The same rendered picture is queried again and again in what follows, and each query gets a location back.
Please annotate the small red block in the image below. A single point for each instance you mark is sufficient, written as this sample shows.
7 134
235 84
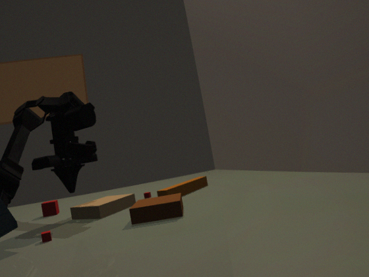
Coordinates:
46 236
147 195

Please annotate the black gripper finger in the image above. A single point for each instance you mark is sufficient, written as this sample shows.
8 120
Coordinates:
65 175
75 171

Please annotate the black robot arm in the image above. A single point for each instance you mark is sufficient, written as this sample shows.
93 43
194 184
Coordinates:
67 114

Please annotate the orange bar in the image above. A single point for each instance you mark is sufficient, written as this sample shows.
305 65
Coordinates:
185 187

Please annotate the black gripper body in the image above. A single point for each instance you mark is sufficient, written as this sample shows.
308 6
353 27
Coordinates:
56 160

